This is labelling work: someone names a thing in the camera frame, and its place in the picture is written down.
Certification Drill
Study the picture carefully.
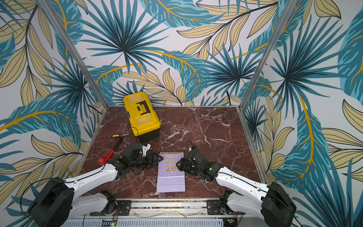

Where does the purple calendar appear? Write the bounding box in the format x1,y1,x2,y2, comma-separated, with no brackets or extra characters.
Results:
157,152,185,194

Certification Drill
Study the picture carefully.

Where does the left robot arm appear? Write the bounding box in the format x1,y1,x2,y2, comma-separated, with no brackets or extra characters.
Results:
27,142,163,227

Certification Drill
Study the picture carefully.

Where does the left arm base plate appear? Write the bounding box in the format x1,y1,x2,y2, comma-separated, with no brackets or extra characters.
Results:
90,200,131,216

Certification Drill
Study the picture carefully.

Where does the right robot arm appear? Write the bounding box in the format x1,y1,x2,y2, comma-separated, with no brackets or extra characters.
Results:
176,146,296,227

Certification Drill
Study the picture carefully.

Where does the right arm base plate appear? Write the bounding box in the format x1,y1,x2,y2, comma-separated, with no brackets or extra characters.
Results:
206,200,228,216

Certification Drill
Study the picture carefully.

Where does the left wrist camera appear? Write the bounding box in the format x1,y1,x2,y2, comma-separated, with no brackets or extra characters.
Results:
141,143,151,157

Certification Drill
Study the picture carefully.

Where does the red handled tool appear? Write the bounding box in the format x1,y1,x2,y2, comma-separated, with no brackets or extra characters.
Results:
97,137,123,166

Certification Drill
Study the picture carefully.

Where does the yellow black screwdriver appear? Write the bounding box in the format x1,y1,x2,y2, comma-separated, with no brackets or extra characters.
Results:
112,133,129,139

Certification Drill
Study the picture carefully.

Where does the yellow plastic toolbox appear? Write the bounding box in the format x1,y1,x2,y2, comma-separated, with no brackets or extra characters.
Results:
123,92,161,143

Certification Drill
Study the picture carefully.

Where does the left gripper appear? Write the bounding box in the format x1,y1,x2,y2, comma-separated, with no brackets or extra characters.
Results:
130,151,164,171

